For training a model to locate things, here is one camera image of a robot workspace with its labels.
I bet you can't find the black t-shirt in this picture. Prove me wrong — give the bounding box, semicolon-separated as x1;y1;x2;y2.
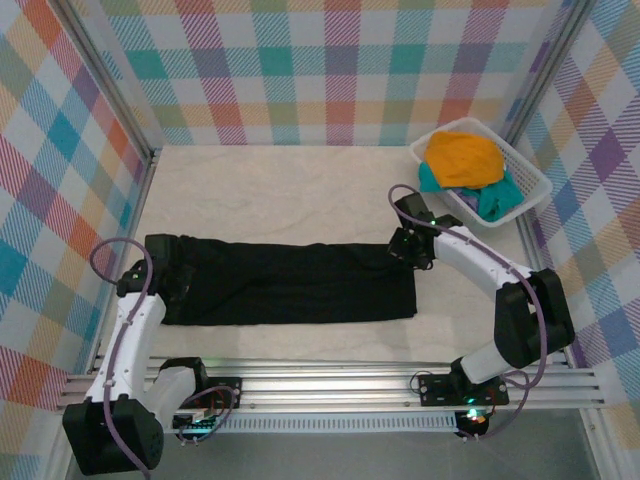
144;234;419;326

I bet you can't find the lavender t-shirt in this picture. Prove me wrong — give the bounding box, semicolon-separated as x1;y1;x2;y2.
452;187;484;214

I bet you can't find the orange t-shirt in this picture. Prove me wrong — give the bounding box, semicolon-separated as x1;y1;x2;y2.
424;130;505;190

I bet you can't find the teal t-shirt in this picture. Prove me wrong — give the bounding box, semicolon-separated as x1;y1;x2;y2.
417;162;525;221

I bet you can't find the white plastic basket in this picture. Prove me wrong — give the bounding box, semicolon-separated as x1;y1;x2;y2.
409;118;555;230

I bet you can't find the left controller circuit board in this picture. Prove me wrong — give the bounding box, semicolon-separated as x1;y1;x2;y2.
172;410;222;440

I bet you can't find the controller circuit board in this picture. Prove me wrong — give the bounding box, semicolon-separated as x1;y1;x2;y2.
455;408;490;440
172;410;222;440

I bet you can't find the right controller circuit board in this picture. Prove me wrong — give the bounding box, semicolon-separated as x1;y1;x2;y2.
455;408;490;440

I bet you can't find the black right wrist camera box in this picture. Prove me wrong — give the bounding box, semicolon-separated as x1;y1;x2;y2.
393;193;427;224

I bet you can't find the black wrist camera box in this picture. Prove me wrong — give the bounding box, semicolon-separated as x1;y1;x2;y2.
144;233;180;265
393;193;427;224

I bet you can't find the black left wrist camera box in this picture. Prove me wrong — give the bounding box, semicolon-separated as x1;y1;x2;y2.
144;233;180;265

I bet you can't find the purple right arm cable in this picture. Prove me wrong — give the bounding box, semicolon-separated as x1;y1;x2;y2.
388;183;550;377

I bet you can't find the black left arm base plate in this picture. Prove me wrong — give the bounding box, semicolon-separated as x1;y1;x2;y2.
205;376;244;409

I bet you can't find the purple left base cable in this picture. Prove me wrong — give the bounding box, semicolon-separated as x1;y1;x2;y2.
174;387;238;444

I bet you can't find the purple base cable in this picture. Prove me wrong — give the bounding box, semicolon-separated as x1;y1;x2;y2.
174;387;238;444
462;372;532;442

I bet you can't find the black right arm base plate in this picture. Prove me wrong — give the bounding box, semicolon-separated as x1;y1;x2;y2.
417;371;511;407

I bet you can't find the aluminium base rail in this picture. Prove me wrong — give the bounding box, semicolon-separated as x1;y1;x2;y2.
59;355;609;412

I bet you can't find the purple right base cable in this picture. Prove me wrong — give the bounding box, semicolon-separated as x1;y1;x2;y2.
462;372;532;442

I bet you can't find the white slotted cable duct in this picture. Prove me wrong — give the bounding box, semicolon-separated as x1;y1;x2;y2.
172;412;459;434

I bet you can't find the aluminium corner post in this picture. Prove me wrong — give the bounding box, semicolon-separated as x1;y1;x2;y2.
52;0;162;164
499;0;599;146

